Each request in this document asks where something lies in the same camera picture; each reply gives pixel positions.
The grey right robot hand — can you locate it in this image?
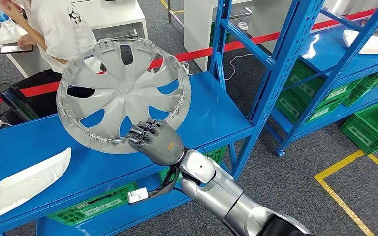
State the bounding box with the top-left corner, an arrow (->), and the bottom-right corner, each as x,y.
125,118 -> 186,167

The blue metal shelf rack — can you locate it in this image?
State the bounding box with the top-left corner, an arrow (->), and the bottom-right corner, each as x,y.
269,0 -> 378,158
0,0 -> 327,236

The white curved plastic part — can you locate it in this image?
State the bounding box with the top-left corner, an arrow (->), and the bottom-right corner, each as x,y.
343,29 -> 378,56
0,147 -> 72,225

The white desk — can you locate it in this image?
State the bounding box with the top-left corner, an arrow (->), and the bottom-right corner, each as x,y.
247,0 -> 354,55
183,0 -> 252,72
0,0 -> 149,79

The red barrier belt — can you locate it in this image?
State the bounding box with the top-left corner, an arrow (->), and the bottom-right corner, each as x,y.
0,8 -> 377,110

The yellow floor tape line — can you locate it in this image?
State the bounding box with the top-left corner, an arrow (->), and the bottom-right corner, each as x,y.
159,0 -> 184,14

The person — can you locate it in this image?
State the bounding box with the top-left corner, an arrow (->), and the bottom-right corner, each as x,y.
0,0 -> 108,126

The smartphone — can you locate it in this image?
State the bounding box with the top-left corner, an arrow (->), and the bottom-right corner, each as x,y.
0,44 -> 34,55

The clear water bottle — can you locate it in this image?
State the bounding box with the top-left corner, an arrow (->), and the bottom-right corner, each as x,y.
0,0 -> 16,32

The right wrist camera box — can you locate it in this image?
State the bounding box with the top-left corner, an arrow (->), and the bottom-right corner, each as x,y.
127,166 -> 182,205

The white floor cable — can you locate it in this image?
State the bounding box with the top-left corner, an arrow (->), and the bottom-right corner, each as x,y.
224,54 -> 254,82

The black stanchion post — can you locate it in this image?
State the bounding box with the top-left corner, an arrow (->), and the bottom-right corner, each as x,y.
0,82 -> 40,122

